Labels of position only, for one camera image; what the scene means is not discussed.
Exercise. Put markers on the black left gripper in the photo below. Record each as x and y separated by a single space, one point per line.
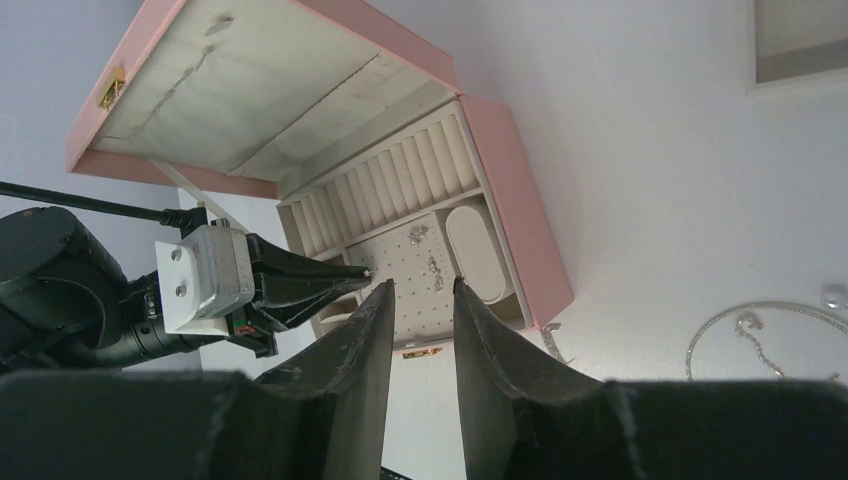
289 290

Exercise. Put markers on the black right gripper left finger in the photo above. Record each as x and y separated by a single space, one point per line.
319 415

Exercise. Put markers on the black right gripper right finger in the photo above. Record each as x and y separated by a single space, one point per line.
526 415

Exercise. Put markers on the small silver earring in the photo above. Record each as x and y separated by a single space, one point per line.
417 234
549 342

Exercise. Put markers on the small silver stud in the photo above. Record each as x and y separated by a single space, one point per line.
434 268

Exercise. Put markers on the pink jewelry box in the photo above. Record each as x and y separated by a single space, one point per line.
357 127

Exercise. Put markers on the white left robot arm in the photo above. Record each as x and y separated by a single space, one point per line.
65 302

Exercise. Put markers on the beige oval watch pillow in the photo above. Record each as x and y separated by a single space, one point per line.
478 253

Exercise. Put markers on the beige divided tray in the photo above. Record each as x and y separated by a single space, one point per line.
795 45

